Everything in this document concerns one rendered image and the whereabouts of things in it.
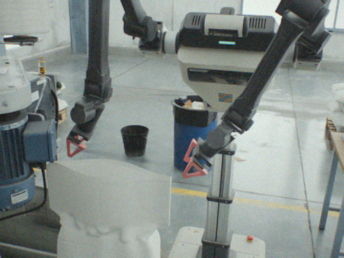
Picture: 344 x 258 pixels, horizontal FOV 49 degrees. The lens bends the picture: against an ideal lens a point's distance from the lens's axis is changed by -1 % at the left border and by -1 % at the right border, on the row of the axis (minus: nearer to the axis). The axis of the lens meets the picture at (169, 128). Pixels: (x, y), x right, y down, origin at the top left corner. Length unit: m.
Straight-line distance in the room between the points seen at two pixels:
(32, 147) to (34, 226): 1.11
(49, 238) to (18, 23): 1.29
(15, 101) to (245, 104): 0.61
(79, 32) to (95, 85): 8.83
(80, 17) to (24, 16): 8.94
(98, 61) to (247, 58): 0.59
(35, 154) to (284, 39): 0.69
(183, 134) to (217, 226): 1.66
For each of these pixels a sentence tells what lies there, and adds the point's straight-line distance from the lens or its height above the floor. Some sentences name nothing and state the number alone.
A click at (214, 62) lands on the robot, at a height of 1.39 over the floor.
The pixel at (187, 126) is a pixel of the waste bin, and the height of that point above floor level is 0.47.
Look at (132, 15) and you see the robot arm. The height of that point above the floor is 1.56.
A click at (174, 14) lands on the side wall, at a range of 9.42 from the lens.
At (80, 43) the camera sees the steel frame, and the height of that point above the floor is 0.26.
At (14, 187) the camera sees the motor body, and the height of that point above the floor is 1.16.
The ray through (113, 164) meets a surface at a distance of 1.45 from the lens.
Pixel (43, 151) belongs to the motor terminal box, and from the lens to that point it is 1.04.
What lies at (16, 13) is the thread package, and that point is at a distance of 1.07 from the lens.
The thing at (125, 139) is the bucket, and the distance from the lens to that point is 3.92.
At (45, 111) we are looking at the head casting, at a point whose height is 1.21.
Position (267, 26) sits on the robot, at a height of 1.53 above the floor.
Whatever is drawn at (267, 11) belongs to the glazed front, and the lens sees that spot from 9.12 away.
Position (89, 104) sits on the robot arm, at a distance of 1.22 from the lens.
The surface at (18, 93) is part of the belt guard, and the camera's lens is 0.99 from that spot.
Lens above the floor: 1.66
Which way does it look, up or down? 20 degrees down
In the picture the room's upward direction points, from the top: 1 degrees clockwise
